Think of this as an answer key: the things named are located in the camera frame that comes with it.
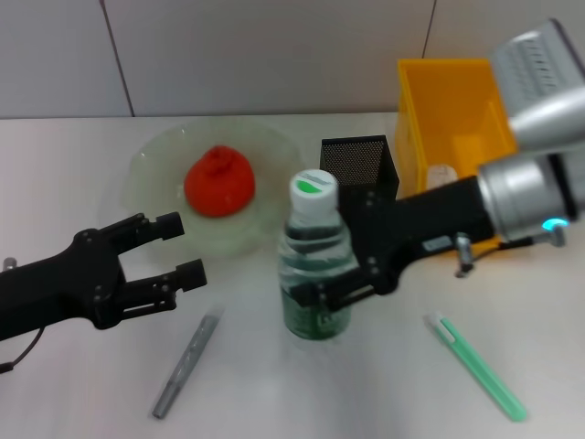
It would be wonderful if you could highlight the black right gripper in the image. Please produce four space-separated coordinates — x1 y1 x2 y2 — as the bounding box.
292 176 497 312

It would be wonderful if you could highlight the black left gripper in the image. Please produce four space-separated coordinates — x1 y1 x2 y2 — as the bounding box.
0 210 207 342

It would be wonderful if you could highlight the clear water bottle green label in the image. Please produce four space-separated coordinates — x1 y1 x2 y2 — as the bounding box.
278 168 352 351

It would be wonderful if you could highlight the red-orange fruit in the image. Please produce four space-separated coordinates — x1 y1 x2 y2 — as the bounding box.
184 145 257 220

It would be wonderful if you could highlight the white paper ball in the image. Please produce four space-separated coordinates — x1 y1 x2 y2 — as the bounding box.
426 163 460 191

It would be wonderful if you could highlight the mint green pen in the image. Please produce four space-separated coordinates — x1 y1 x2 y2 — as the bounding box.
424 312 527 423

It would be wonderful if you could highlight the clear glass fruit plate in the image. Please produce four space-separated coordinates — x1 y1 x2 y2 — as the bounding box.
119 119 303 262

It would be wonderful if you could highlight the black mesh pen holder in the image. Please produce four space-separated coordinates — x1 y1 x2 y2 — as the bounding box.
320 134 401 202

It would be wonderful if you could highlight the grey marker pen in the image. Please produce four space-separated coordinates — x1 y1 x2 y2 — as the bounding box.
152 305 226 420

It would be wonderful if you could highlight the yellow plastic storage bin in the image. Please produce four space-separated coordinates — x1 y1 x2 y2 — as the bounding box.
395 58 520 260

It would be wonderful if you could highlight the right gripper cable with plug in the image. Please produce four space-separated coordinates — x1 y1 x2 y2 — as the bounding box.
454 226 570 279

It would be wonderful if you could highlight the gripper cable with plug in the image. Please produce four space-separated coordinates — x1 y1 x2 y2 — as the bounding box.
454 226 570 279
0 258 45 374

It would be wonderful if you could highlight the left gripper cable with plug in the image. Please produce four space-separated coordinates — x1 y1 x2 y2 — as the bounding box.
0 258 45 374

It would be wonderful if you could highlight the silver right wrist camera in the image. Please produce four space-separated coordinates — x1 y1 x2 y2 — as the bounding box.
491 17 585 152

